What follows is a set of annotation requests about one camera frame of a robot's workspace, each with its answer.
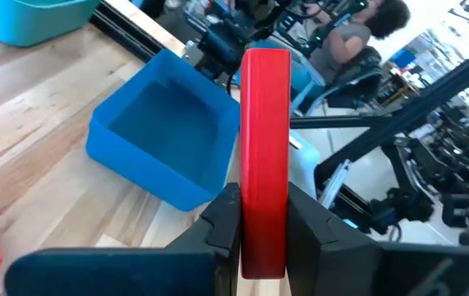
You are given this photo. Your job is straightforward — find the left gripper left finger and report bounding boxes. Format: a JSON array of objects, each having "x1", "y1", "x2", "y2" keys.
[{"x1": 167, "y1": 183, "x2": 241, "y2": 296}]

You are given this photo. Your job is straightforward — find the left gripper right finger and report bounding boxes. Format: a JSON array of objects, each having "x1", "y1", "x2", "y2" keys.
[{"x1": 286, "y1": 183, "x2": 379, "y2": 296}]

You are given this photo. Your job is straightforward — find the red long block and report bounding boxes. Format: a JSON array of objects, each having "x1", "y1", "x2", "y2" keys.
[{"x1": 239, "y1": 48, "x2": 292, "y2": 280}]

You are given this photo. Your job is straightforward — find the blue plastic bin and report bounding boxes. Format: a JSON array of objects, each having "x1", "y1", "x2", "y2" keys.
[{"x1": 85, "y1": 49, "x2": 241, "y2": 213}]

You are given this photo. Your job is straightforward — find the black background robot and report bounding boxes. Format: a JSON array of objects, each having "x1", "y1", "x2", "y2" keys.
[{"x1": 320, "y1": 104, "x2": 469, "y2": 247}]

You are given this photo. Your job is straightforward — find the office chair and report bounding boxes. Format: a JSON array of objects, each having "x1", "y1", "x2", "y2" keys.
[{"x1": 295, "y1": 44, "x2": 384, "y2": 117}]

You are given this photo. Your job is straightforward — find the person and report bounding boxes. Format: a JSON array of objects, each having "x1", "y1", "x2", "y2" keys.
[{"x1": 306, "y1": 0, "x2": 412, "y2": 86}]

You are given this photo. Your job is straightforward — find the teal plastic bin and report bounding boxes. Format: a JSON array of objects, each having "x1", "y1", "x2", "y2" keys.
[{"x1": 0, "y1": 0, "x2": 103, "y2": 48}]

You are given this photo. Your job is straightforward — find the black metal table frame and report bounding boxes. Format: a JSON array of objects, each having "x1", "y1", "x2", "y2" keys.
[{"x1": 89, "y1": 0, "x2": 469, "y2": 231}]

